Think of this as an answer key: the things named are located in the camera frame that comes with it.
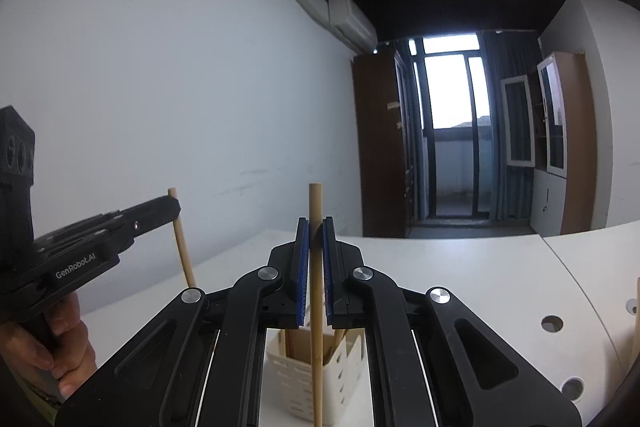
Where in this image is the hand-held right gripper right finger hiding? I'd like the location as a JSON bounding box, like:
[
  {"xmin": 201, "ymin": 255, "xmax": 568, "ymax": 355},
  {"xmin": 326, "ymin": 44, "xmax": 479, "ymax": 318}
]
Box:
[{"xmin": 321, "ymin": 216, "xmax": 583, "ymax": 427}]

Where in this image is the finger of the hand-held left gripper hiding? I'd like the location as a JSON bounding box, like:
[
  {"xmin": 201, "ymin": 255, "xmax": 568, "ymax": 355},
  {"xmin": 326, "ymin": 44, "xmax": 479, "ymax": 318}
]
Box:
[{"xmin": 117, "ymin": 196, "xmax": 182, "ymax": 239}]

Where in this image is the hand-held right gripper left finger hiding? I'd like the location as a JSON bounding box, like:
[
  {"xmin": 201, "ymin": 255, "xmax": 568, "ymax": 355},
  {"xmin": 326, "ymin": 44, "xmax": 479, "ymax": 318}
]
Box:
[{"xmin": 55, "ymin": 217, "xmax": 310, "ymax": 427}]

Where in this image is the light wooden chopstick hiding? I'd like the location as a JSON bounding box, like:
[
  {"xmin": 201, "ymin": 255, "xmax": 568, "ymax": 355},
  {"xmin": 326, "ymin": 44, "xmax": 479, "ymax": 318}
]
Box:
[
  {"xmin": 308, "ymin": 183, "xmax": 326, "ymax": 427},
  {"xmin": 167, "ymin": 188, "xmax": 197, "ymax": 289}
]

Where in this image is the beige plastic utensil holder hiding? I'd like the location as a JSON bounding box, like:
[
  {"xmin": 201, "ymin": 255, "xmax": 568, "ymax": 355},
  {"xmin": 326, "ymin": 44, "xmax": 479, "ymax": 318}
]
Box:
[{"xmin": 265, "ymin": 304, "xmax": 369, "ymax": 426}]

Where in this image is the person's left hand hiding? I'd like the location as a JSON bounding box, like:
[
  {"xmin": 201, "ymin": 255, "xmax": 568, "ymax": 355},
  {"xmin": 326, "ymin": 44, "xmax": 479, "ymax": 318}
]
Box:
[{"xmin": 0, "ymin": 292, "xmax": 98, "ymax": 400}]

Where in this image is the dark brown wooden wardrobe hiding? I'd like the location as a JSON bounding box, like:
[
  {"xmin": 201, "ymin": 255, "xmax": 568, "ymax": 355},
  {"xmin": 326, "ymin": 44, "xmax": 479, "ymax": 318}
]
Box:
[{"xmin": 351, "ymin": 48, "xmax": 416, "ymax": 239}]

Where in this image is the black framed balcony door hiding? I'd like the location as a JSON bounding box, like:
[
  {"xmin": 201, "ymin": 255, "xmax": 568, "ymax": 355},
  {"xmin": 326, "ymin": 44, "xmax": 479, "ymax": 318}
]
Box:
[{"xmin": 407, "ymin": 34, "xmax": 493, "ymax": 223}]

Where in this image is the dark grey curtain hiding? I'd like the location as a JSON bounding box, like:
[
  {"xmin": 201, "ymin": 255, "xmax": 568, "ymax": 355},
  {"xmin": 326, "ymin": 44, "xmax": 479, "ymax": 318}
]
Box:
[{"xmin": 477, "ymin": 29, "xmax": 543, "ymax": 223}]

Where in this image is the wooden cabinet with glass doors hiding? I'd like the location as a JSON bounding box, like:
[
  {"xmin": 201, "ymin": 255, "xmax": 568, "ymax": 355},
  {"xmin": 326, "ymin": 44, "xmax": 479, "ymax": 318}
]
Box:
[{"xmin": 500, "ymin": 52, "xmax": 598, "ymax": 235}]

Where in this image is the brown paper bag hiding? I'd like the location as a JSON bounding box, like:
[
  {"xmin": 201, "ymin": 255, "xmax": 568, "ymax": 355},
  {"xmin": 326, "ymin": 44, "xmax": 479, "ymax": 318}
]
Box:
[{"xmin": 622, "ymin": 277, "xmax": 640, "ymax": 388}]

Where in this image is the white wall air conditioner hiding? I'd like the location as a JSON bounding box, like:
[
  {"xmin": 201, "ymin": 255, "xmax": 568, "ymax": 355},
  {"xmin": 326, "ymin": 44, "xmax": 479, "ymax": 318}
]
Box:
[{"xmin": 327, "ymin": 0, "xmax": 377, "ymax": 54}]

